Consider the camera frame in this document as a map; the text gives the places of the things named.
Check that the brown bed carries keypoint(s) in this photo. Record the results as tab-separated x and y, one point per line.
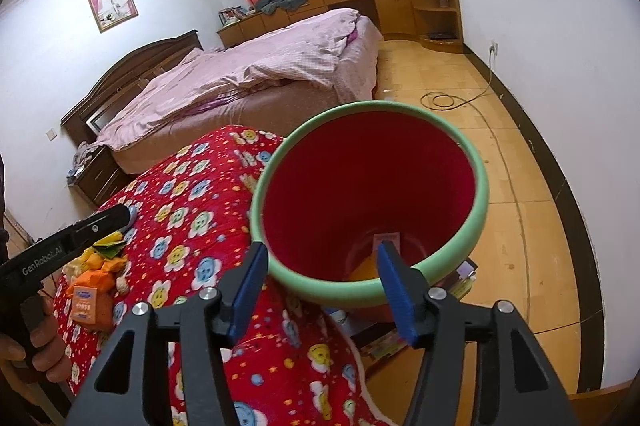
300	106

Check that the red bin with green rim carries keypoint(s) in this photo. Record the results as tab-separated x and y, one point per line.
360	166

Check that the wooden corner shelf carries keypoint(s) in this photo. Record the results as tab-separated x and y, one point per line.
440	18

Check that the peanut in shell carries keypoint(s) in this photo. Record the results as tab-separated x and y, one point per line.
122	283

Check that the bed with pink cover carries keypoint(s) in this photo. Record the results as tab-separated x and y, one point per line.
240	66

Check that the grey clothes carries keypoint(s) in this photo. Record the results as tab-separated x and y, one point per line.
280	3

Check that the green packet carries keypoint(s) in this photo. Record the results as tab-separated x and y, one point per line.
109	243

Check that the row of books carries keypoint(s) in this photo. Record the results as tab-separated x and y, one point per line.
232	16

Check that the dark wooden nightstand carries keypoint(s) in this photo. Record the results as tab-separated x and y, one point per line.
102	178

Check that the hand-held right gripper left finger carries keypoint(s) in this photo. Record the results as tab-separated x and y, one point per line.
246	293

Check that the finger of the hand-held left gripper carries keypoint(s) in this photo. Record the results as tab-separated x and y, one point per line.
107	221

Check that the person's left hand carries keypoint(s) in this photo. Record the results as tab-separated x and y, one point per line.
50	356

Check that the framed wall photo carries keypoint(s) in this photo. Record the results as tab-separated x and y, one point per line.
111	3

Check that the pile of clothes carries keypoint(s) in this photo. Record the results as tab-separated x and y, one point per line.
85	156

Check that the wooden desk cabinet unit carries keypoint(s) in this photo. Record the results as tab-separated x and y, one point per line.
390	6

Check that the dark wooden headboard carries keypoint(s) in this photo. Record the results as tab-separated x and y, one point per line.
130	66

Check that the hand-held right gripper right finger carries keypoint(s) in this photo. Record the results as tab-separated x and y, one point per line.
396	293

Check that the red printed blanket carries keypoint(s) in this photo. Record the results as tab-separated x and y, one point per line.
200	186

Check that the orange crumpled packet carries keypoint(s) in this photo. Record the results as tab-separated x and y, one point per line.
107	263

